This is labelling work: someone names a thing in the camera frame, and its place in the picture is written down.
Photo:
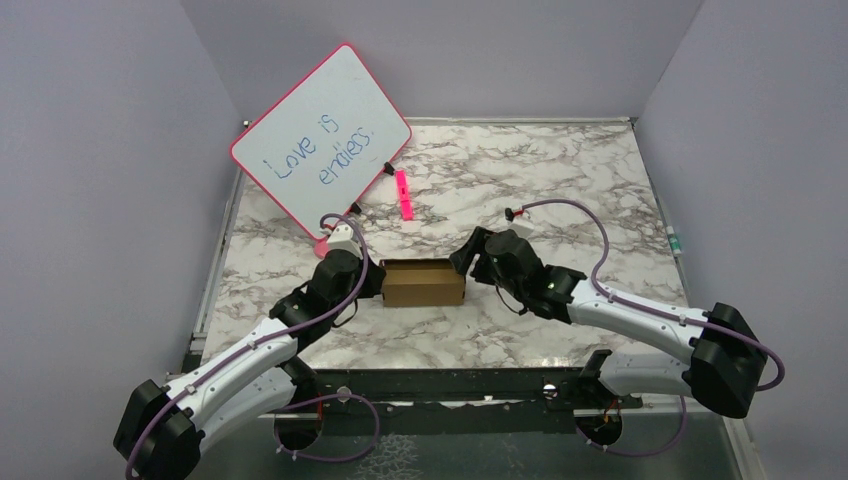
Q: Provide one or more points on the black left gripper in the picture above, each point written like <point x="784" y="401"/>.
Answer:
<point x="375" y="276"/>

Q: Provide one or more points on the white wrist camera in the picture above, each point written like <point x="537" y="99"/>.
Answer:
<point x="522" y="225"/>
<point x="343" y="237"/>

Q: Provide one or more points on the green white glue stick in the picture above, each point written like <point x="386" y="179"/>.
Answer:
<point x="674" y="242"/>

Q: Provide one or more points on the pink-framed whiteboard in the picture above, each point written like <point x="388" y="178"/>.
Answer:
<point x="325" y="142"/>

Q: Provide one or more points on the brown cardboard box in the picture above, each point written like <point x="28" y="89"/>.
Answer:
<point x="421" y="283"/>

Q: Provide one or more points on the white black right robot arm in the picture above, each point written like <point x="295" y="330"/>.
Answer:
<point x="712" y="356"/>

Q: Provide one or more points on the aluminium frame rail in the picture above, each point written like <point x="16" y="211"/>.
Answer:
<point x="167" y="429"/>

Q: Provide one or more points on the pink grey whiteboard eraser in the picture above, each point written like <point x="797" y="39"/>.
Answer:
<point x="321" y="248"/>

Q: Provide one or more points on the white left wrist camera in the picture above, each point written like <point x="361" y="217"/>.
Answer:
<point x="343" y="237"/>

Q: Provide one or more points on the pink marker pen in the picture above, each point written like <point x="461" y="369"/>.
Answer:
<point x="403" y="193"/>

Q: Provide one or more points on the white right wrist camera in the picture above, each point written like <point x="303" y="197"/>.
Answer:
<point x="522" y="225"/>

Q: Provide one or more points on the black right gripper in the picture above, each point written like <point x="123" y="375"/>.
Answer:
<point x="475" y="244"/>

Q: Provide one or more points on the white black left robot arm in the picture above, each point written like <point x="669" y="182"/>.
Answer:
<point x="165" y="429"/>

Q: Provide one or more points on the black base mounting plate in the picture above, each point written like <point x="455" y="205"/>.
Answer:
<point x="357" y="402"/>

